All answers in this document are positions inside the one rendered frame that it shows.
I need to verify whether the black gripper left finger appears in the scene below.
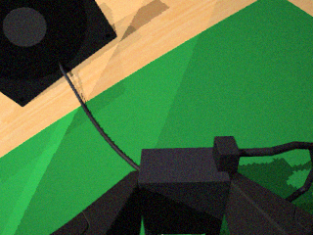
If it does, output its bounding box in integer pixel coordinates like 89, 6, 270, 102
51, 171, 142, 235

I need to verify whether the black square panel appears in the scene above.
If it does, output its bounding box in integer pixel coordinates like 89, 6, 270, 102
0, 0, 117, 107

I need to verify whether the green circuit board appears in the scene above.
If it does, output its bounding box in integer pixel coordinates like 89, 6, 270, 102
0, 0, 313, 235

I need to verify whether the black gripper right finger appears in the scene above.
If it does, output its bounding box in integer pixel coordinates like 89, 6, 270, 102
224, 171, 313, 235

